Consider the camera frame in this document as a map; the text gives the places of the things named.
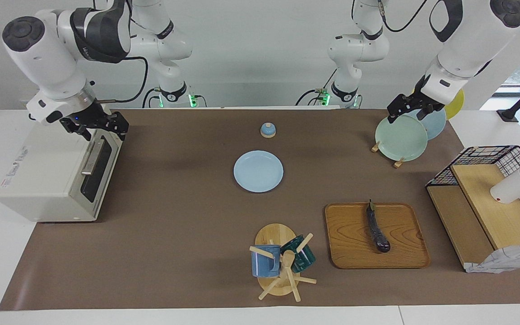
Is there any glass oven door with handle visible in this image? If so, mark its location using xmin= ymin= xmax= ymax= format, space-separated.
xmin=68 ymin=130 xmax=125 ymax=214

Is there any dark purple eggplant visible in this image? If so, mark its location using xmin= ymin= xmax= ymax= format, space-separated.
xmin=366 ymin=200 xmax=392 ymax=253

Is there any light blue serving plate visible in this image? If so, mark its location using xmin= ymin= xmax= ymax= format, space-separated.
xmin=233 ymin=150 xmax=284 ymax=194

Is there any beige toaster oven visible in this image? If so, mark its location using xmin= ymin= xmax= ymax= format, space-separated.
xmin=0 ymin=105 xmax=125 ymax=223

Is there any light blue racked plate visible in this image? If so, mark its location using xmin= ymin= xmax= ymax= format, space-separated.
xmin=411 ymin=108 xmax=447 ymax=141

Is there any pale green plate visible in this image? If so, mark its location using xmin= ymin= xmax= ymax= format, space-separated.
xmin=374 ymin=114 xmax=429 ymax=163

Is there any wooden plate rack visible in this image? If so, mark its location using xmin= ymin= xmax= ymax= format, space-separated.
xmin=371 ymin=140 xmax=406 ymax=169

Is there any yellow plate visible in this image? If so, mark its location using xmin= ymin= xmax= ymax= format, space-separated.
xmin=443 ymin=88 xmax=465 ymax=121

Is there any white cup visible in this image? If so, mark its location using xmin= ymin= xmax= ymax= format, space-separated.
xmin=490 ymin=167 xmax=520 ymax=205

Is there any rectangular wooden tray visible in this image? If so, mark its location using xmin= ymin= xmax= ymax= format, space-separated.
xmin=325 ymin=203 xmax=431 ymax=270

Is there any brown table mat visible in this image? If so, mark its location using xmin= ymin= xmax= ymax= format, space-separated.
xmin=0 ymin=108 xmax=520 ymax=311

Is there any wooden mug tree stand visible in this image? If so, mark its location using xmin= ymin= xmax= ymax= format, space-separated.
xmin=249 ymin=223 xmax=318 ymax=302

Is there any dark green mug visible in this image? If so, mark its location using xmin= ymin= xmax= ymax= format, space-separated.
xmin=280 ymin=234 xmax=317 ymax=274

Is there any blue mug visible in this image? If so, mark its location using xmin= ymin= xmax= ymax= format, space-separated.
xmin=251 ymin=244 xmax=282 ymax=278

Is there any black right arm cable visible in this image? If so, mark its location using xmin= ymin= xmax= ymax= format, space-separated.
xmin=95 ymin=56 xmax=149 ymax=104

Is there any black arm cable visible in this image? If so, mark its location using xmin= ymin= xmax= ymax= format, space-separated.
xmin=95 ymin=56 xmax=149 ymax=104
xmin=349 ymin=0 xmax=450 ymax=34

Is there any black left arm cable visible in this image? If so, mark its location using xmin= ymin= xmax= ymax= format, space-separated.
xmin=349 ymin=0 xmax=450 ymax=34

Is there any wire shelf with wooden boards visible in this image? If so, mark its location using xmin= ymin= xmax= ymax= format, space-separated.
xmin=425 ymin=145 xmax=520 ymax=274

